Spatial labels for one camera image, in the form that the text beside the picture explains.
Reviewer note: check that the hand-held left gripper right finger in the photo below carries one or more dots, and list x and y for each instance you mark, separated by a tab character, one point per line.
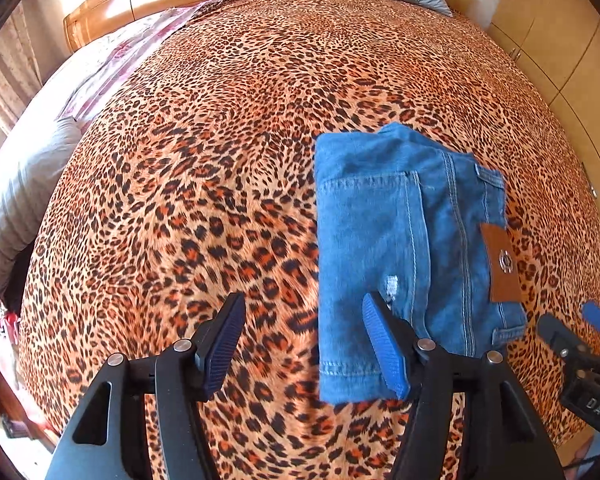
386	350

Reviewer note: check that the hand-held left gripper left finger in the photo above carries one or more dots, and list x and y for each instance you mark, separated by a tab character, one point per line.
221	347

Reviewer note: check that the blue denim pants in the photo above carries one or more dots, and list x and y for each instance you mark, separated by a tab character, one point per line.
380	240

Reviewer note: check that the person's right forearm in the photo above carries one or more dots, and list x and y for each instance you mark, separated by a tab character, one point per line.
585	450

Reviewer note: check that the leopard print blanket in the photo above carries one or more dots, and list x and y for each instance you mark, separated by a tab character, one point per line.
180	185

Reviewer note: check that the red object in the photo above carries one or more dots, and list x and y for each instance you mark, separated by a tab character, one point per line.
7	327

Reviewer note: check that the grey striped pillow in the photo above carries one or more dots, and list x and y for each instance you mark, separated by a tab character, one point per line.
25	200

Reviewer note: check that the pink white bed sheet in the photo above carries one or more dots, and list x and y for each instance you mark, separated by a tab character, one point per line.
125	55

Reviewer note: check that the beige curtain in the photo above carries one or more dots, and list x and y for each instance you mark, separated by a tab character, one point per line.
5	75

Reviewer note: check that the dark wooden bed frame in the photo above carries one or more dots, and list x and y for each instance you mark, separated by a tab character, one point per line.
25	405

